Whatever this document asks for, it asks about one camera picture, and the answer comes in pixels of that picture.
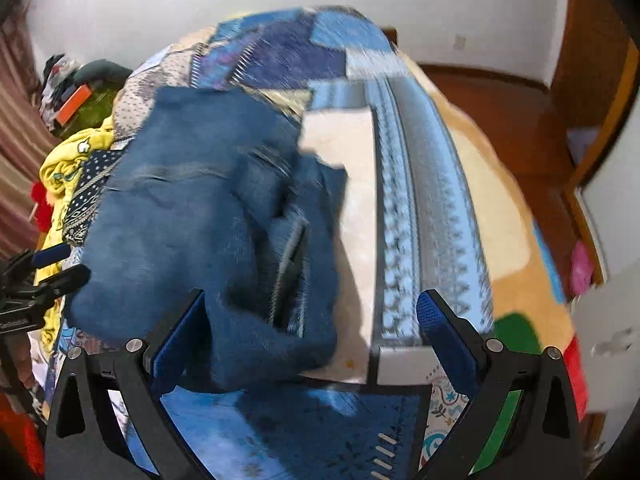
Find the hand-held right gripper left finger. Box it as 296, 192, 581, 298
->
44, 289, 208, 480

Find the pile of mixed clothes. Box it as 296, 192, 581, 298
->
39, 54, 81, 128

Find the pink cloth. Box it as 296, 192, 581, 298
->
570, 241, 595, 295

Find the grey green stuffed cushion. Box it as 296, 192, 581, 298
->
74, 59, 132, 85

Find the striped brown curtain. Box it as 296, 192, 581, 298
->
0, 2, 56, 261

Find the yellow printed blanket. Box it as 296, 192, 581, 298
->
39, 117, 117, 351

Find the blue denim jacket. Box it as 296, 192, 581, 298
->
64, 86, 350, 395

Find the navy dotted cloth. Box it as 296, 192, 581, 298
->
62, 149, 126, 248

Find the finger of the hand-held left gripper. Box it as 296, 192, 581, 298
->
0, 264, 92, 311
0, 242, 72, 287

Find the red fluffy cloth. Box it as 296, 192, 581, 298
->
30, 181, 55, 231

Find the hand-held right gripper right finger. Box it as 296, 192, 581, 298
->
415, 289, 584, 480

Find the orange box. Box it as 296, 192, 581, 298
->
56, 85, 92, 125

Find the white heart print sliding door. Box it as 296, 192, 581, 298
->
575, 45, 640, 286

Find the green patterned cloth cover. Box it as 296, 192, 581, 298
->
62, 89, 123, 138

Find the wooden door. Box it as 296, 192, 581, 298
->
550, 0, 640, 191

